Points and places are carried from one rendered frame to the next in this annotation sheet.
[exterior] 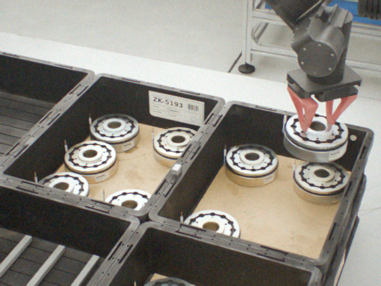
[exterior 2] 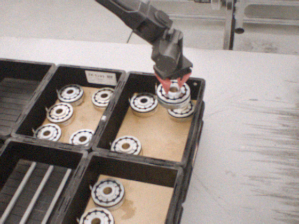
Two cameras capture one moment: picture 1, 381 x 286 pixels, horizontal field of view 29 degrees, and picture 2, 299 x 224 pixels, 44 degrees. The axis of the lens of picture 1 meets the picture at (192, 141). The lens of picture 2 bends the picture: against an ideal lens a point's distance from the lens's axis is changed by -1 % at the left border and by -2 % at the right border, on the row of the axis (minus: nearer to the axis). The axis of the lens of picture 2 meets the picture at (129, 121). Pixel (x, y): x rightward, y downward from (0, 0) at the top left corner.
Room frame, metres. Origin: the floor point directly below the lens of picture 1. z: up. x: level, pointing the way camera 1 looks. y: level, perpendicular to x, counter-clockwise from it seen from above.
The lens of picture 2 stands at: (0.15, -0.08, 1.83)
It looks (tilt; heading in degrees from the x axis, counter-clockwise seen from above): 46 degrees down; 2
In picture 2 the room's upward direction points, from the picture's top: 10 degrees counter-clockwise
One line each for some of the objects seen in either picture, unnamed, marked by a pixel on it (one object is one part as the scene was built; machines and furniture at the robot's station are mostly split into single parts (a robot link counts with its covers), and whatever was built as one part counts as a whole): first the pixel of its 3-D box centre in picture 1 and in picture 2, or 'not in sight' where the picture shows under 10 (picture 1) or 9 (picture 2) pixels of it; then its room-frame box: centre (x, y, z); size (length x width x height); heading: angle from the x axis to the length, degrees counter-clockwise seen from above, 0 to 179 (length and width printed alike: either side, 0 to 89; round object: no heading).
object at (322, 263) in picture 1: (269, 175); (152, 114); (1.04, -0.14, 0.92); 0.40 x 0.30 x 0.02; 157
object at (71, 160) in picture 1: (90, 156); (60, 112); (1.18, 0.20, 0.86); 0.10 x 0.10 x 0.01
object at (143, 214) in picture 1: (118, 139); (72, 103); (1.16, 0.14, 0.92); 0.40 x 0.30 x 0.02; 157
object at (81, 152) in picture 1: (90, 154); (59, 111); (1.18, 0.20, 0.86); 0.05 x 0.05 x 0.01
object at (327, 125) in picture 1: (317, 127); (173, 89); (1.01, -0.21, 1.04); 0.05 x 0.05 x 0.01
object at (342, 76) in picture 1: (325, 64); (172, 60); (1.01, -0.21, 1.16); 0.10 x 0.07 x 0.07; 113
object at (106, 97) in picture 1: (120, 160); (75, 113); (1.16, 0.14, 0.87); 0.40 x 0.30 x 0.11; 157
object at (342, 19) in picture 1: (330, 31); (172, 43); (1.00, -0.21, 1.22); 0.07 x 0.06 x 0.07; 160
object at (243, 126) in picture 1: (267, 197); (153, 124); (1.04, -0.14, 0.87); 0.40 x 0.30 x 0.11; 157
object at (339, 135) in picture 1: (316, 129); (173, 91); (1.01, -0.21, 1.04); 0.10 x 0.10 x 0.01
